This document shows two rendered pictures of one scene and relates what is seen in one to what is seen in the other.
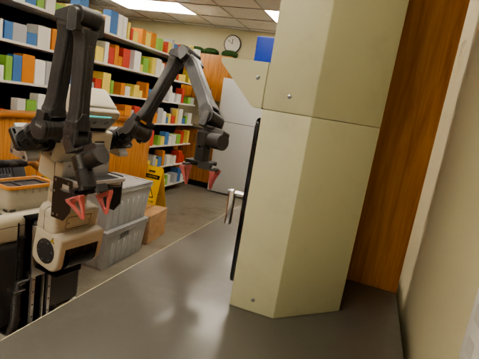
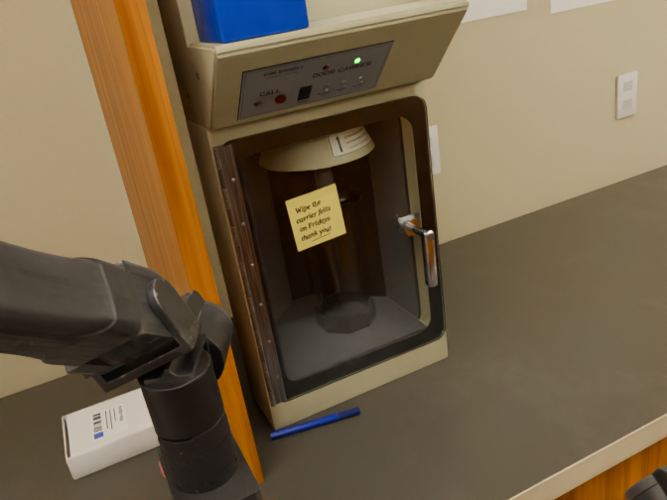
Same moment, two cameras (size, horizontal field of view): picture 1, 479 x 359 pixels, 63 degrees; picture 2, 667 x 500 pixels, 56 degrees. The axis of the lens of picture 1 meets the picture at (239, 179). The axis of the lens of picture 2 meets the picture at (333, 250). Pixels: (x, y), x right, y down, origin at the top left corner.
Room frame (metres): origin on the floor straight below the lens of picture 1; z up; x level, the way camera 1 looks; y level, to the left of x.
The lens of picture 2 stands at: (1.58, 0.56, 1.56)
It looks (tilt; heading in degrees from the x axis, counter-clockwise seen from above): 23 degrees down; 230
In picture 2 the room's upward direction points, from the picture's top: 9 degrees counter-clockwise
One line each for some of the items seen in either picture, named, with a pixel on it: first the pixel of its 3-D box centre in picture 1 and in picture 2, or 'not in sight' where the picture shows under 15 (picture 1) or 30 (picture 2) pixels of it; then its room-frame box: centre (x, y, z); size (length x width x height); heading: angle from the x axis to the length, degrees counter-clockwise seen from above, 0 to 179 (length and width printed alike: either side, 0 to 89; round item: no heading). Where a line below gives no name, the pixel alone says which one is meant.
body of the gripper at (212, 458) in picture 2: (202, 154); (200, 450); (1.41, 0.15, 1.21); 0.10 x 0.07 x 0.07; 73
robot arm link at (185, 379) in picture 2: (205, 138); (184, 387); (1.41, 0.14, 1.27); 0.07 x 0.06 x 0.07; 47
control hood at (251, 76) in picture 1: (261, 89); (335, 63); (1.04, -0.02, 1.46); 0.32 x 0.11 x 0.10; 162
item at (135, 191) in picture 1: (111, 199); not in sight; (3.11, 1.01, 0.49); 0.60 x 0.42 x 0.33; 162
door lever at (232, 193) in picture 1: (236, 206); (423, 253); (0.93, 0.00, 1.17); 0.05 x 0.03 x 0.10; 72
